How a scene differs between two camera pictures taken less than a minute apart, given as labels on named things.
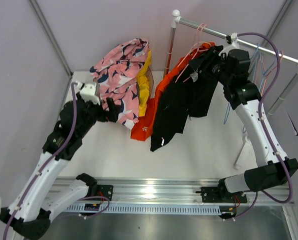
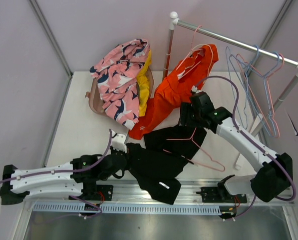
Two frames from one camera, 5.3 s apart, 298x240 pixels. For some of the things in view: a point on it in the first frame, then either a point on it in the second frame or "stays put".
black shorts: x=189 y=92 -> x=157 y=164
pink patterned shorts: x=116 y=71 stays put
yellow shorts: x=143 y=85 stays put
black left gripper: x=111 y=115 -> x=113 y=151
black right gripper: x=202 y=64 -> x=186 y=108
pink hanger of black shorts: x=186 y=66 -> x=191 y=138
